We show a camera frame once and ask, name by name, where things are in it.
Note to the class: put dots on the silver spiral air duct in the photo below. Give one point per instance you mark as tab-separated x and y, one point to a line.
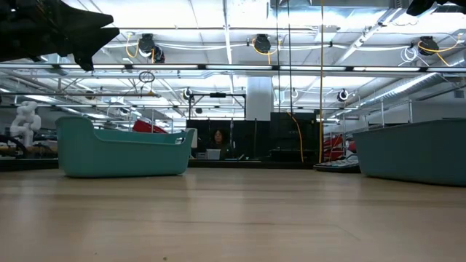
407	85

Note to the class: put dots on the tall black cabinet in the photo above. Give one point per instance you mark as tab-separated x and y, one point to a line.
291	138

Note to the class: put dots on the white square column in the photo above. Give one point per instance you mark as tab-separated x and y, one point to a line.
259	98

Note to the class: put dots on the white box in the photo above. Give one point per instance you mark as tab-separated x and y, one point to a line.
213	154

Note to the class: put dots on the black gantry frame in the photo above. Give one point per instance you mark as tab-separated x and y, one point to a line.
217	95

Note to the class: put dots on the small black ceiling reel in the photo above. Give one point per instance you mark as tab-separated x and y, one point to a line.
342	95
187	94

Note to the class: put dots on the red storage bin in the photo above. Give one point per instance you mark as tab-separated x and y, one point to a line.
332	153
336	141

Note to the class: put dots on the teal green plastic bin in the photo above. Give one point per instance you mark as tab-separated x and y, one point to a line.
120	156

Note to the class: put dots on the black desk calculator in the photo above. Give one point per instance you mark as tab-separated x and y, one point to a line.
336	165

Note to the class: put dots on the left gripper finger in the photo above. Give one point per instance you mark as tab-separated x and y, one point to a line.
91	43
91	18

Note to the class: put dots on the red tray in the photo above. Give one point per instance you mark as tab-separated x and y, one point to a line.
145	126

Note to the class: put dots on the person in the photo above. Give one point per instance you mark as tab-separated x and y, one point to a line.
219	142

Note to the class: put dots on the long ceiling light strip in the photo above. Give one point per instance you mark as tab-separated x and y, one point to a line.
236	67

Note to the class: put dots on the black panel partition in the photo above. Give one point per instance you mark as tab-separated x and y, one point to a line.
240	138

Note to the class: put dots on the blue-grey plastic bin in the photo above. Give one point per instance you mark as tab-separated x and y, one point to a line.
411	153

